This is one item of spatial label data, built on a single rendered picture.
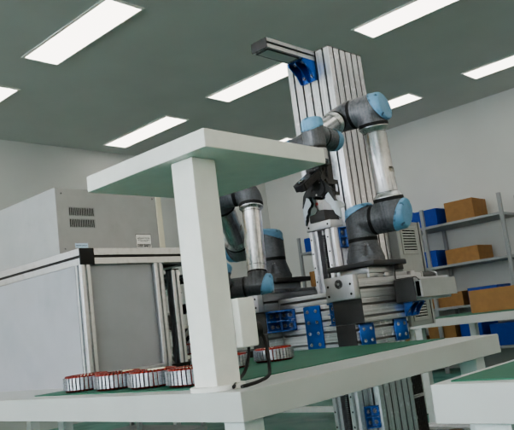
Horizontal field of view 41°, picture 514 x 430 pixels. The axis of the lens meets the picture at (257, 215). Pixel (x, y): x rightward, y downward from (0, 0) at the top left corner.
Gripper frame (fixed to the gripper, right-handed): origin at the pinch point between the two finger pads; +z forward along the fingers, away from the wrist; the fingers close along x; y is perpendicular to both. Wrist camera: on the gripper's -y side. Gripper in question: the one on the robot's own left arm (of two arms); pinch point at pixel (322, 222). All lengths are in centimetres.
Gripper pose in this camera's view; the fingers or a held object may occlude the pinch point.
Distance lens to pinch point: 221.0
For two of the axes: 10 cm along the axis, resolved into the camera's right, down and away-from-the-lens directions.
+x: -7.0, 2.0, 6.8
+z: 1.3, 9.8, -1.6
